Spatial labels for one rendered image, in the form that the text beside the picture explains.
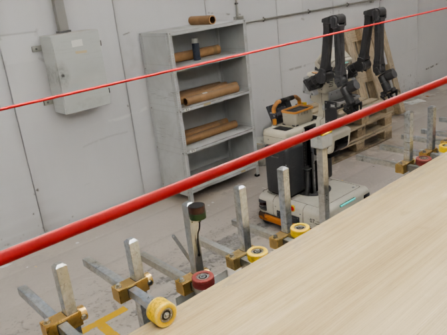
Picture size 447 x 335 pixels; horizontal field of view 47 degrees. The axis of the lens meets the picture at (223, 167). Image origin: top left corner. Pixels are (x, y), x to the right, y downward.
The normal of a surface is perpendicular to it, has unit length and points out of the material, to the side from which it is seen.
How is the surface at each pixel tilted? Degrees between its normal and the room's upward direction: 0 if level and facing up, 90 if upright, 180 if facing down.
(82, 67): 90
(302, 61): 90
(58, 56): 90
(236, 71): 90
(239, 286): 0
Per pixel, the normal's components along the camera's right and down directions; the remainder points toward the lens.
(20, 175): 0.66, 0.18
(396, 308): -0.11, -0.94
